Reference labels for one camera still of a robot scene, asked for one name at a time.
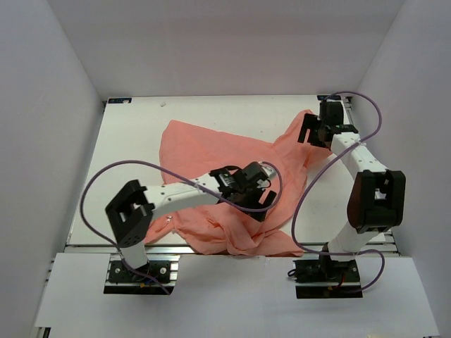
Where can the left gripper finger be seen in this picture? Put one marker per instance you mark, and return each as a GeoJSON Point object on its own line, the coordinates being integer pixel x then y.
{"type": "Point", "coordinates": [255, 213]}
{"type": "Point", "coordinates": [267, 199]}

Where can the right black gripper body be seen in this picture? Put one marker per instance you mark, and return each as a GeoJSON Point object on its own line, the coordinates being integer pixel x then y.
{"type": "Point", "coordinates": [320, 125]}

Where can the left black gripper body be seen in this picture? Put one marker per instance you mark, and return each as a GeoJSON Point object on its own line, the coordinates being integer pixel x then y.
{"type": "Point", "coordinates": [249, 197]}

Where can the salmon pink jacket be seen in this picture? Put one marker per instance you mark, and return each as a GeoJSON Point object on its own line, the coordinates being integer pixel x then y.
{"type": "Point", "coordinates": [191, 151]}

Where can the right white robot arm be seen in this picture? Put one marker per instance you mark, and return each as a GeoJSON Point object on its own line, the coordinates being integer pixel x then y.
{"type": "Point", "coordinates": [376, 201]}

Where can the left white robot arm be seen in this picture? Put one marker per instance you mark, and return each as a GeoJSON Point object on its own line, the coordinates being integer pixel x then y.
{"type": "Point", "coordinates": [135, 206]}

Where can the right blue table label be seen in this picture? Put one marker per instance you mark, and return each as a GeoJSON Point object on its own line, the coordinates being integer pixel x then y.
{"type": "Point", "coordinates": [329, 97]}

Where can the blue table label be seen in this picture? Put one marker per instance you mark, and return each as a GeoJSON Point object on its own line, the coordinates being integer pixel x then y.
{"type": "Point", "coordinates": [125, 100]}
{"type": "Point", "coordinates": [329, 97]}

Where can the front white panel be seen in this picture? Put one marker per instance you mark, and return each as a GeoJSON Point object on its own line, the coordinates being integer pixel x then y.
{"type": "Point", "coordinates": [222, 295]}

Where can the left blue table label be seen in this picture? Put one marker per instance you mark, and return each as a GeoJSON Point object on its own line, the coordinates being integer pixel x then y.
{"type": "Point", "coordinates": [125, 100]}

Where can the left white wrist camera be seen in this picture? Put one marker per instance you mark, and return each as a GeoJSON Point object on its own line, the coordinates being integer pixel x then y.
{"type": "Point", "coordinates": [269, 169]}

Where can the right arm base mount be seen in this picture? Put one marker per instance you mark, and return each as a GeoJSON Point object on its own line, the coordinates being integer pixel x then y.
{"type": "Point", "coordinates": [322, 278]}

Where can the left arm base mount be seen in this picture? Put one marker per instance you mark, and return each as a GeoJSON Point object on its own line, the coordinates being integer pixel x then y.
{"type": "Point", "coordinates": [158, 277]}

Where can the front aluminium rail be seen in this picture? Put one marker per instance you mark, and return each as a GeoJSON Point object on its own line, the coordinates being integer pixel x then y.
{"type": "Point", "coordinates": [389, 249]}

